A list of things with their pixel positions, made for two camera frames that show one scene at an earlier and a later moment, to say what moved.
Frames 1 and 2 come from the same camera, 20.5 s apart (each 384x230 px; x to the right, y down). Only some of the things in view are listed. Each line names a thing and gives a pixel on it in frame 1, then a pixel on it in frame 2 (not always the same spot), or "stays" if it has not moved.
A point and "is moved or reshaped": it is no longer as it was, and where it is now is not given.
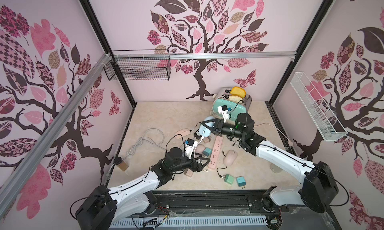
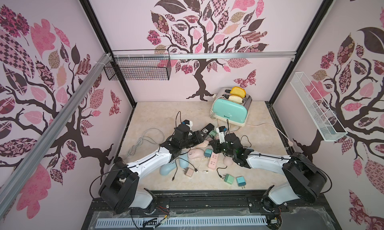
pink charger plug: [188, 172] stays
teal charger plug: [241, 181] stays
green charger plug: [229, 179] stays
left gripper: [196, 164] -> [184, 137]
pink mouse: [184, 132] is moved or reshaped
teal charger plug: [207, 151] stays
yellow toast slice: [238, 91] stays
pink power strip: [215, 152] stays
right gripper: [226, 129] -> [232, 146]
